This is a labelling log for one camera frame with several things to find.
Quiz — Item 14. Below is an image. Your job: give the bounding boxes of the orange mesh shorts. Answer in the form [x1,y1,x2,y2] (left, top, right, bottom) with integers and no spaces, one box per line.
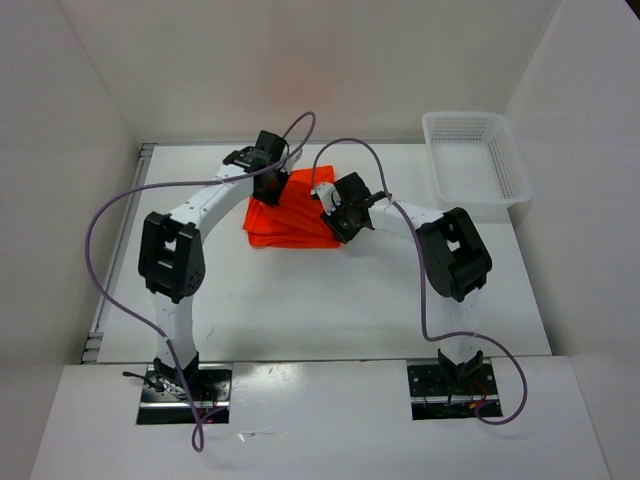
[243,168,341,249]

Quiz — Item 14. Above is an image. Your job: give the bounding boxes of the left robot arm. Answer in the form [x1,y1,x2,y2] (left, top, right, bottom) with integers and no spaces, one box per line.
[138,131,300,400]

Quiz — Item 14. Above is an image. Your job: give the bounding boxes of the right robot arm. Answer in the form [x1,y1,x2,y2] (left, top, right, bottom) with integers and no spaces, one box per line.
[311,173,493,394]

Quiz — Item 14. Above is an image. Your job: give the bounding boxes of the white plastic basket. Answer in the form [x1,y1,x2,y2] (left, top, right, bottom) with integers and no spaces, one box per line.
[422,111,532,208]

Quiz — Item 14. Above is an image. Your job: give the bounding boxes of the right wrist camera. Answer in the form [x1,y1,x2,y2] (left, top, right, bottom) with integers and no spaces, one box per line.
[311,182,341,212]

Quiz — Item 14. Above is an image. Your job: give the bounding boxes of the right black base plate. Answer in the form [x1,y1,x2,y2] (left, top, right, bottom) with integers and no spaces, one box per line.
[406,360,503,421]

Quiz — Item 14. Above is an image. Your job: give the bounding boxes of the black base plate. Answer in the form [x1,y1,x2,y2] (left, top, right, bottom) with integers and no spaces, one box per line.
[136,364,233,426]
[406,360,503,421]

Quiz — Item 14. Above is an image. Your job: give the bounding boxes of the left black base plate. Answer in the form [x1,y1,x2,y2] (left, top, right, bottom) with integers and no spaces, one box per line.
[136,364,233,426]

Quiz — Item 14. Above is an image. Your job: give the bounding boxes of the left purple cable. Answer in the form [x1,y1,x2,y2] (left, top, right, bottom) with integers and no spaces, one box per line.
[84,110,317,454]

